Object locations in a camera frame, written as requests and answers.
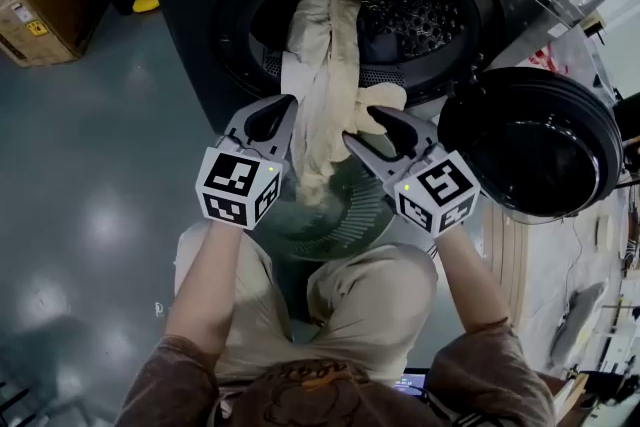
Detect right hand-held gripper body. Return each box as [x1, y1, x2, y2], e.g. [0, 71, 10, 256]
[382, 139, 481, 239]

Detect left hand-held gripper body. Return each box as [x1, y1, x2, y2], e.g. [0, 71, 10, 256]
[194, 132, 286, 231]

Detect beige clothes garment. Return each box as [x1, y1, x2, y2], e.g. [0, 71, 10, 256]
[280, 0, 407, 209]

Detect green laundry basket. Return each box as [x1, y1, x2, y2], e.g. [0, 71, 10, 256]
[259, 134, 401, 262]

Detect black washing machine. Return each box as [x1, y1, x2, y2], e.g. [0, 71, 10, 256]
[149, 0, 616, 136]

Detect person's right forearm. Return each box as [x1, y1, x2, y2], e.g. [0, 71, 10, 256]
[432, 223, 512, 334]

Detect person's left forearm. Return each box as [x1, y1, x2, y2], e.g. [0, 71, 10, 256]
[164, 218, 247, 357]

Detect black washing machine door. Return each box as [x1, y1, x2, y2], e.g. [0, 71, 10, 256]
[437, 66, 625, 226]

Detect wooden slat platform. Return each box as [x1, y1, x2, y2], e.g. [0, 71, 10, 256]
[482, 202, 529, 331]

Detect person's beige trousers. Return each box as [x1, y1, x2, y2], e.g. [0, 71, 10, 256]
[173, 219, 441, 386]

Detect white and yellow foam cushion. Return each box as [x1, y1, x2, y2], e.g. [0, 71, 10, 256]
[549, 282, 609, 366]

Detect small black tablet screen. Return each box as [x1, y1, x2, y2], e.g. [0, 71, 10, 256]
[392, 368, 429, 399]

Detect person's brown printed shirt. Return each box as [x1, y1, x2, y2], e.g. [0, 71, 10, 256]
[114, 322, 556, 427]

